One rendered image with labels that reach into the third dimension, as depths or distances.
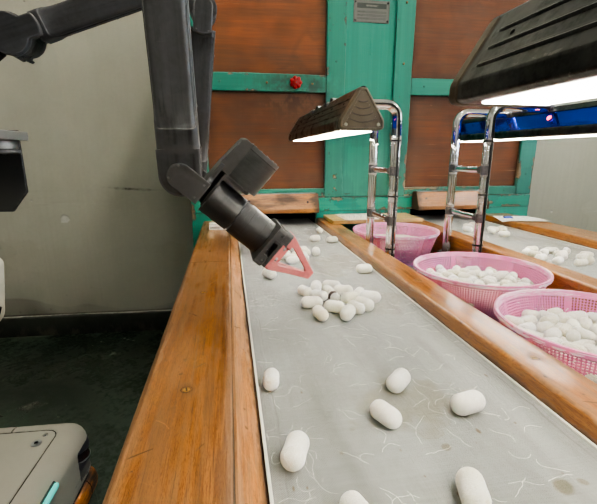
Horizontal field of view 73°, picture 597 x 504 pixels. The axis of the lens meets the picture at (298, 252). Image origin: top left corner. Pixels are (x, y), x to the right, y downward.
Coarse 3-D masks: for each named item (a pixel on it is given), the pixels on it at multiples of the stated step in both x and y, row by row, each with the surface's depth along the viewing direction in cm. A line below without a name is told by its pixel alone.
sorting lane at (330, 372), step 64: (320, 256) 104; (256, 320) 64; (384, 320) 64; (256, 384) 46; (320, 384) 46; (384, 384) 46; (448, 384) 46; (512, 384) 46; (320, 448) 36; (384, 448) 36; (448, 448) 36; (512, 448) 36; (576, 448) 36
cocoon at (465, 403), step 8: (464, 392) 41; (472, 392) 41; (456, 400) 40; (464, 400) 40; (472, 400) 40; (480, 400) 40; (456, 408) 40; (464, 408) 40; (472, 408) 40; (480, 408) 40
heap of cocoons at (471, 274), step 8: (432, 272) 90; (440, 272) 90; (448, 272) 89; (456, 272) 90; (464, 272) 89; (472, 272) 89; (480, 272) 91; (488, 272) 90; (496, 272) 91; (504, 272) 90; (512, 272) 89; (456, 280) 84; (464, 280) 84; (472, 280) 85; (480, 280) 83; (488, 280) 84; (496, 280) 85; (504, 280) 83; (512, 280) 85; (520, 280) 87; (528, 280) 84; (456, 288) 81; (480, 296) 75; (472, 304) 75
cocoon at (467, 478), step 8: (464, 472) 31; (472, 472) 31; (456, 480) 31; (464, 480) 30; (472, 480) 30; (480, 480) 30; (464, 488) 30; (472, 488) 29; (480, 488) 29; (464, 496) 29; (472, 496) 29; (480, 496) 29; (488, 496) 29
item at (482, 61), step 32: (544, 0) 28; (576, 0) 24; (512, 32) 29; (544, 32) 26; (576, 32) 23; (480, 64) 31; (512, 64) 27; (544, 64) 24; (576, 64) 22; (480, 96) 31
